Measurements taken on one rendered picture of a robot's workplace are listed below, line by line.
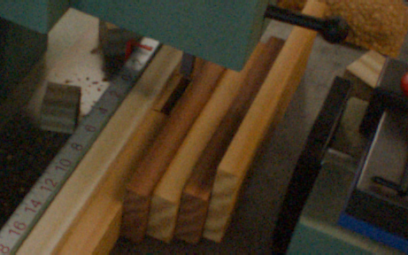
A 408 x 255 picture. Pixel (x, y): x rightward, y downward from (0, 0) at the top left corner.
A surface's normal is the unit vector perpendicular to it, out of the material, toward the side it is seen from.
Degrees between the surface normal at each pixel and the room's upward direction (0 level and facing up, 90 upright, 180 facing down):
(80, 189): 0
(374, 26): 31
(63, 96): 0
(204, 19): 90
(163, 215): 90
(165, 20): 90
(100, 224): 0
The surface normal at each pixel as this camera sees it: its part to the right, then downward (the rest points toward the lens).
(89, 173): 0.14, -0.67
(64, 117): -0.08, 0.72
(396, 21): 0.54, -0.43
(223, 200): -0.37, 0.64
